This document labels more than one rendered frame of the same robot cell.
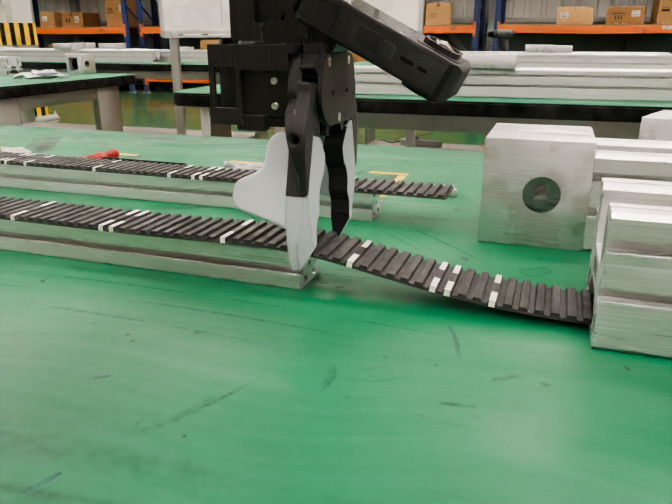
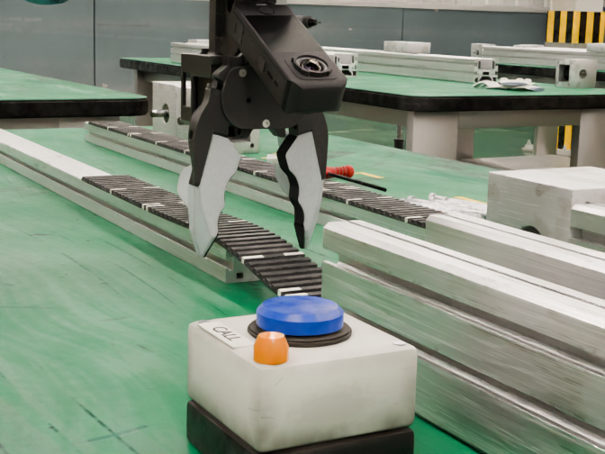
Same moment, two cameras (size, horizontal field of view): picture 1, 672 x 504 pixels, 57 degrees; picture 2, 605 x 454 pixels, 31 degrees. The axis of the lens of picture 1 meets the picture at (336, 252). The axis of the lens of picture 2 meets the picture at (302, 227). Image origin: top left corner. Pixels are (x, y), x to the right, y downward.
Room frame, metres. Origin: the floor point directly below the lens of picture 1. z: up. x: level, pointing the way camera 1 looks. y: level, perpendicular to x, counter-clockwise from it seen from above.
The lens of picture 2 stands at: (-0.14, -0.56, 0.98)
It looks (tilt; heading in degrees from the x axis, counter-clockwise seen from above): 11 degrees down; 42
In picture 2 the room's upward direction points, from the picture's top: 2 degrees clockwise
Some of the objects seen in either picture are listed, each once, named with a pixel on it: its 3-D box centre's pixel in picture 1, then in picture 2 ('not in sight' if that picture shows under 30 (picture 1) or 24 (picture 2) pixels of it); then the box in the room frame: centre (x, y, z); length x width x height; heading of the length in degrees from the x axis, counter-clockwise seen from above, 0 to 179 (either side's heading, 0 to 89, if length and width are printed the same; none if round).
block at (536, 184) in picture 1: (535, 185); (564, 242); (0.56, -0.18, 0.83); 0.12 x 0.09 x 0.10; 161
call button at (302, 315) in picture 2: not in sight; (300, 323); (0.22, -0.24, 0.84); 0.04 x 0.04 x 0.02
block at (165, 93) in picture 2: not in sight; (183, 113); (1.04, 0.77, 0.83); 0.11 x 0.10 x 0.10; 162
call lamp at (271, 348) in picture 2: not in sight; (271, 345); (0.18, -0.26, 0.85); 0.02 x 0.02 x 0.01
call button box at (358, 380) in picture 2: not in sight; (313, 389); (0.23, -0.24, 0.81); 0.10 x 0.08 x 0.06; 161
